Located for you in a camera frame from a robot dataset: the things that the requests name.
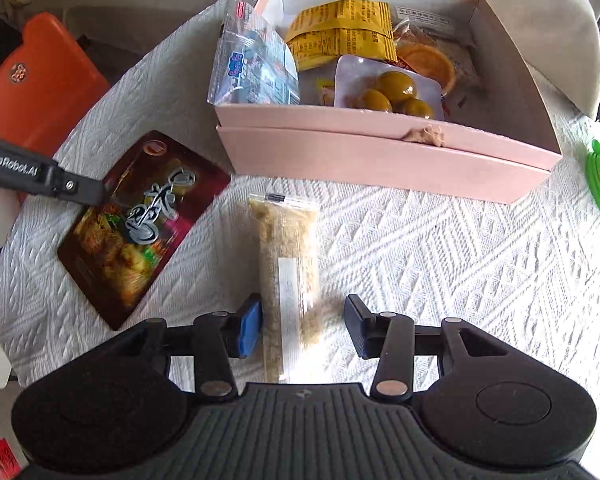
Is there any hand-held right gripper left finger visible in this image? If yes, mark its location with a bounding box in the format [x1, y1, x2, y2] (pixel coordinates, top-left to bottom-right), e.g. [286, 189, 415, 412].
[99, 293, 264, 403]

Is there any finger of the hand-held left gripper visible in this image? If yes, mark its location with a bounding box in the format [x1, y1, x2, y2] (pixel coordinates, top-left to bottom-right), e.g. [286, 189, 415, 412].
[50, 160, 107, 207]

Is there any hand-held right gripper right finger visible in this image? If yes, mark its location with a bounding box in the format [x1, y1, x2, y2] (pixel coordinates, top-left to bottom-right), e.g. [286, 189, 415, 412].
[344, 294, 519, 403]

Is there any clear cracker bar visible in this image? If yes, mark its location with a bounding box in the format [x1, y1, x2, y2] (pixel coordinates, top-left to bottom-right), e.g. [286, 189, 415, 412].
[247, 192, 326, 383]

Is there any dark red snack packet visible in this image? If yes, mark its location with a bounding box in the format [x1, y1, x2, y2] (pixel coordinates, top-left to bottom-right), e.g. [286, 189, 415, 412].
[56, 130, 232, 332]

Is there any pink cardboard box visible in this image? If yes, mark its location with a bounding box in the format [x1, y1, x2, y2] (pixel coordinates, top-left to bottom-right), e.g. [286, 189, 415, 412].
[214, 0, 563, 206]

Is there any clear blue zip bag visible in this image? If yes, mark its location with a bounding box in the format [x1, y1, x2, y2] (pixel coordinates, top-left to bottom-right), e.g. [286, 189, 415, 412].
[207, 0, 301, 107]

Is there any packet of green olives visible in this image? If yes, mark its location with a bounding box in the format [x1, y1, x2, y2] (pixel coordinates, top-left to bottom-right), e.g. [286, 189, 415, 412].
[333, 54, 446, 122]

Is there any orange pastry packet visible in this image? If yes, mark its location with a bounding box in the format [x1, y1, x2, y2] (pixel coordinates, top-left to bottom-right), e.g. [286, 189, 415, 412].
[394, 40, 458, 96]

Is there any yellow snack packet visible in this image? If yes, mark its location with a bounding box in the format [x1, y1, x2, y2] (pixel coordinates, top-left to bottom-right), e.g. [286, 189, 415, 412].
[286, 27, 399, 72]
[284, 0, 395, 43]

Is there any orange plastic stool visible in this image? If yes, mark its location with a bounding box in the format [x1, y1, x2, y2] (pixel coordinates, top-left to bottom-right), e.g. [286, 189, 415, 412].
[0, 12, 112, 161]

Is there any small orange candy packet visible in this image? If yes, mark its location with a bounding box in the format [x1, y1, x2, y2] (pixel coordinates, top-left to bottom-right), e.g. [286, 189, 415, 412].
[316, 77, 338, 107]

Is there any red paper packet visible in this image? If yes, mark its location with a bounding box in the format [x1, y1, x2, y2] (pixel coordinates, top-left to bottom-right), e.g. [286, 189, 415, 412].
[0, 437, 22, 480]

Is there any clear packet with white label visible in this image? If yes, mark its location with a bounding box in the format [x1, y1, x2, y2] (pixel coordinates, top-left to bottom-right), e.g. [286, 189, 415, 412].
[390, 5, 481, 91]

